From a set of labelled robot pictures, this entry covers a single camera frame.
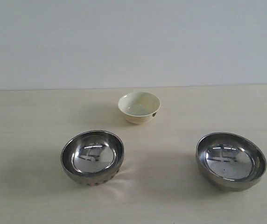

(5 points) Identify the cream ceramic bowl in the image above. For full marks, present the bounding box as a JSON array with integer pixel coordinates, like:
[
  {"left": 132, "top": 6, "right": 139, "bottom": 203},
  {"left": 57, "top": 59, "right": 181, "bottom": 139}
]
[{"left": 118, "top": 91, "right": 161, "bottom": 125}]

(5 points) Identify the stainless steel bowl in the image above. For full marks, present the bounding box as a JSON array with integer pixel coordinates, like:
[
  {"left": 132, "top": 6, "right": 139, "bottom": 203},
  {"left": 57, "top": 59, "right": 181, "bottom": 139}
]
[
  {"left": 60, "top": 130, "right": 125, "bottom": 186},
  {"left": 195, "top": 132, "right": 267, "bottom": 192}
]

